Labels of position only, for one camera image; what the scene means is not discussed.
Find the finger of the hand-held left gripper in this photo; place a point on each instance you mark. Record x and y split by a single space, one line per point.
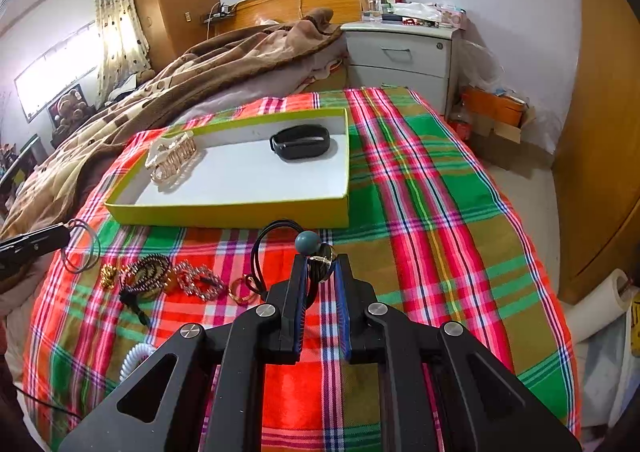
37 238
17 269

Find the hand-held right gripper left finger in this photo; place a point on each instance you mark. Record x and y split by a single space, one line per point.
300 304

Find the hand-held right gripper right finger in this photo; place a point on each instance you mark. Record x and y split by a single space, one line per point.
343 304

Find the rhinestone hair clip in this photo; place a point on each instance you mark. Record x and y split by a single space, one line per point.
200 282

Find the yellow-green box tray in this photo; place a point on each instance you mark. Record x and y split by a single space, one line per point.
240 172

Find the plaid cloth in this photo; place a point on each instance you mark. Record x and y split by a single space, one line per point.
425 232

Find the brown teddy bear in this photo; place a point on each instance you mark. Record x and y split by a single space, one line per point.
67 107

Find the pearly hair claw clip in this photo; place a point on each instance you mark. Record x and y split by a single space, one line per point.
170 162

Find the brown patterned blanket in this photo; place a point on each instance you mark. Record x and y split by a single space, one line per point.
125 102

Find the black smart band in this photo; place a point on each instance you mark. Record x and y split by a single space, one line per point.
300 142

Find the window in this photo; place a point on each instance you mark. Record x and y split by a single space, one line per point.
55 72

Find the dotted curtain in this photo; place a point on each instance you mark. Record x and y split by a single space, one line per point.
120 32

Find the orange cardboard box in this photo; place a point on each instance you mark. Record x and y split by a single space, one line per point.
495 107

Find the white nightstand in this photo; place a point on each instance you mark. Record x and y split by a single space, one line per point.
400 57

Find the white paper roll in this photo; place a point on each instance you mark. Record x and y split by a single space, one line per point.
600 307

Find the clear plastic bag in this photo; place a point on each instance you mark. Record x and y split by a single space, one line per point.
480 62

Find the power strip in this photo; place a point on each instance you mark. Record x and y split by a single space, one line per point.
220 12

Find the clear glass cup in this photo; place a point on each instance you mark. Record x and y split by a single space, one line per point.
370 8

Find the pile of small nightstand clutter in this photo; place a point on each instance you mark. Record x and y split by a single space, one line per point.
425 12

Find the wooden wardrobe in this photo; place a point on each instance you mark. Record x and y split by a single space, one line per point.
600 132

